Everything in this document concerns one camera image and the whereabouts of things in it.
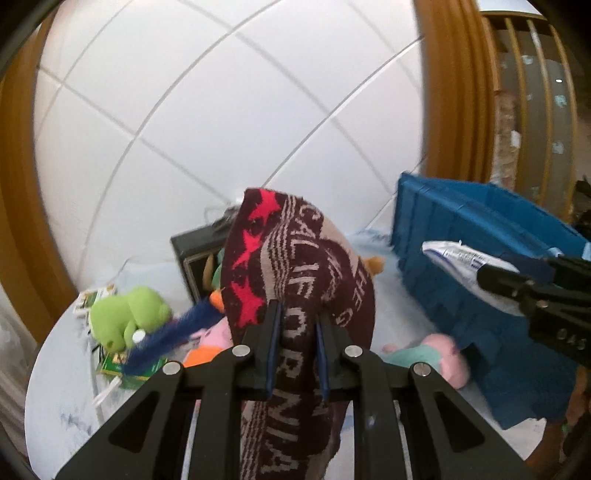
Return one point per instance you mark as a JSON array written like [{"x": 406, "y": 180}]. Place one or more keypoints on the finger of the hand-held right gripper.
[
  {"x": 558, "y": 314},
  {"x": 572, "y": 270}
]

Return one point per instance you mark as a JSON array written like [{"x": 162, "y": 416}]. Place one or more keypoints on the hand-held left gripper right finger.
[{"x": 323, "y": 364}]

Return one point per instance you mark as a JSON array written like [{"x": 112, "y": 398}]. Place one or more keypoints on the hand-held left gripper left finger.
[{"x": 273, "y": 350}]

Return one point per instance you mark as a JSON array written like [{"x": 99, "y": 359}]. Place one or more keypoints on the maroon patterned knit sock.
[{"x": 295, "y": 258}]

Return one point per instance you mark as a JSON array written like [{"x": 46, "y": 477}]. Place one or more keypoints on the pink pig plush toy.
[{"x": 438, "y": 355}]

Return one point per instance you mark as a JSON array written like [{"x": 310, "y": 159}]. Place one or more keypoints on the silver toothpaste tube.
[{"x": 457, "y": 256}]

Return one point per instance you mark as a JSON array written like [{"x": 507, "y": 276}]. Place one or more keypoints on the blue plastic bin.
[{"x": 443, "y": 258}]

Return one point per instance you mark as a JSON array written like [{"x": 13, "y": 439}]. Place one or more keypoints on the white desktop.
[{"x": 60, "y": 369}]

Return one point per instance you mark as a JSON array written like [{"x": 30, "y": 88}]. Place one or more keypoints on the pink and orange plush toy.
[{"x": 214, "y": 337}]

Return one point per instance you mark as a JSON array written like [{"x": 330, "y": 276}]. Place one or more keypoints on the small green dinosaur plush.
[{"x": 216, "y": 277}]

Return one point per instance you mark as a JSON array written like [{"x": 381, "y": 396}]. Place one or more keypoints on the brown teddy bear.
[{"x": 373, "y": 265}]

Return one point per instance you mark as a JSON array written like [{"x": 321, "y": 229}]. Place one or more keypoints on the black box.
[{"x": 189, "y": 258}]

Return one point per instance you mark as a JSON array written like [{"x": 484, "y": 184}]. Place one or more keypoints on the rolled patterned carpet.
[{"x": 505, "y": 138}]

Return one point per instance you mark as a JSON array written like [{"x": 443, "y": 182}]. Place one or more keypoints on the lime green plush toy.
[{"x": 124, "y": 314}]

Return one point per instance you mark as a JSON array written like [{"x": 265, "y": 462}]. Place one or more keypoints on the green card box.
[{"x": 111, "y": 364}]

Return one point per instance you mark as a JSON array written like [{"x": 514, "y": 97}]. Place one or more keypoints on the frosted glass sliding door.
[{"x": 535, "y": 92}]

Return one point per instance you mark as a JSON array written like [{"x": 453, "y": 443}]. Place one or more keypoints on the small white card box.
[{"x": 94, "y": 295}]

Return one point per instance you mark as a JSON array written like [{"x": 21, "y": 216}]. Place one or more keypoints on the wooden door frame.
[
  {"x": 452, "y": 92},
  {"x": 23, "y": 184}
]

